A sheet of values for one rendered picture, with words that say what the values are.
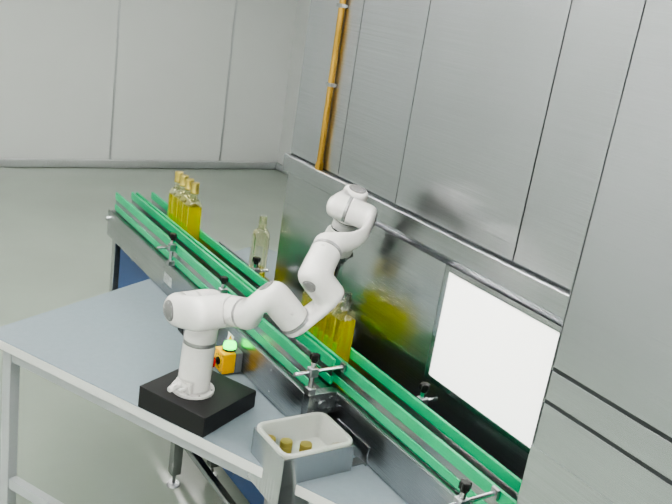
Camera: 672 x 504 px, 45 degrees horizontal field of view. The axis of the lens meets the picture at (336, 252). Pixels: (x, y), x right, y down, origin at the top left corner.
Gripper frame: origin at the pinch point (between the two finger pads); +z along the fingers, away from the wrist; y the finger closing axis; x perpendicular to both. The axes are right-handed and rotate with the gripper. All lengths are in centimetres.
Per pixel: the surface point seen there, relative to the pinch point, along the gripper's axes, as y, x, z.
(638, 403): 25, 112, -56
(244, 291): 5.6, -32.5, 32.1
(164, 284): 14, -75, 60
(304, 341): 6.4, 7.5, 21.2
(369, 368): -2.7, 28.4, 15.3
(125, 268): 11, -120, 85
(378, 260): -11.8, 6.4, -7.1
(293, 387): 15.8, 20.6, 26.3
